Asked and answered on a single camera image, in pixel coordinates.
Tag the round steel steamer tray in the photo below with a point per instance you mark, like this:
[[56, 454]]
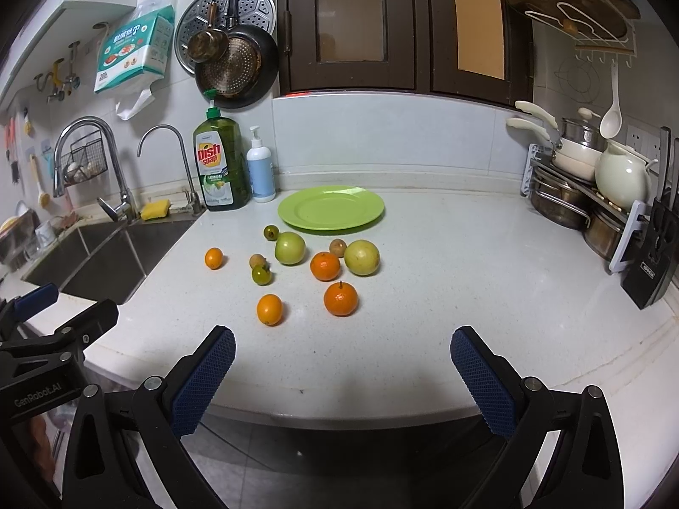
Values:
[[260, 13]]

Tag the teal bag box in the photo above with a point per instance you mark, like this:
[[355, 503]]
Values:
[[139, 49]]

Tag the large orange mandarin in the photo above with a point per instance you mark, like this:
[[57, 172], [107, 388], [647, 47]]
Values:
[[341, 299]]

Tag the yellow green apple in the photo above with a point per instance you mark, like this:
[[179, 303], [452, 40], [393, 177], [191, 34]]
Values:
[[362, 258]]

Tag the dark green small fruit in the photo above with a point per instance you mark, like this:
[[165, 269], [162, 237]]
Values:
[[271, 232]]

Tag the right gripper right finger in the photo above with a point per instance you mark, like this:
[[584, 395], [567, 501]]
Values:
[[585, 467]]

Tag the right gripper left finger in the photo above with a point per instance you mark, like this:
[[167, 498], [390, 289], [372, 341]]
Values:
[[102, 472]]

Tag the steel pot on rack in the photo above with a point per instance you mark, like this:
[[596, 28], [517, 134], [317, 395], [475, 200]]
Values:
[[559, 203]]

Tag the small orange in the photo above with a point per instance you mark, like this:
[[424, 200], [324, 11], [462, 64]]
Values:
[[214, 258], [270, 310]]

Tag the white handled pots stack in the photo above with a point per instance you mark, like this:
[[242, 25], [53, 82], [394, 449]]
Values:
[[576, 146]]

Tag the brown kiwi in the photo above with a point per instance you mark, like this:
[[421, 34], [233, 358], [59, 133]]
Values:
[[257, 260], [338, 248]]

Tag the white ladle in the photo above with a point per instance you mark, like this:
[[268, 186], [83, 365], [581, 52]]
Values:
[[612, 120]]

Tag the white blue pump bottle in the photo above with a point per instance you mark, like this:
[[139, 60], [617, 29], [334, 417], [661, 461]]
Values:
[[259, 162]]

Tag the green dish soap bottle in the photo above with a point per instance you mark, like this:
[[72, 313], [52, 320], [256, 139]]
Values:
[[219, 159]]

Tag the green plate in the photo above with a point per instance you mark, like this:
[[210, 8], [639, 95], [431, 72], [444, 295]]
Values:
[[331, 208]]

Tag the wall rack with cutting boards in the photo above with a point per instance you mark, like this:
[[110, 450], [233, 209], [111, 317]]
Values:
[[603, 27]]

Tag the white teapot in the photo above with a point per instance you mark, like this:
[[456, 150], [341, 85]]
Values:
[[622, 175]]

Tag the yellow sponge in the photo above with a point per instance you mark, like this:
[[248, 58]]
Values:
[[155, 210]]

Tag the black knife block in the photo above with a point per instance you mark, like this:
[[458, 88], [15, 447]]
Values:
[[650, 274]]

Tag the small copper pot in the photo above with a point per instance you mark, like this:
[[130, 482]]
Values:
[[212, 42]]

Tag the wire basket on wall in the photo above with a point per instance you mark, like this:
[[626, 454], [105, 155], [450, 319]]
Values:
[[84, 158]]

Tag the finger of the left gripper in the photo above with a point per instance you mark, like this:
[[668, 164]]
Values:
[[22, 308], [75, 335]]

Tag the steel sink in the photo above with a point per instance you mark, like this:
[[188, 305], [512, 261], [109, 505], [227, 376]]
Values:
[[108, 260]]

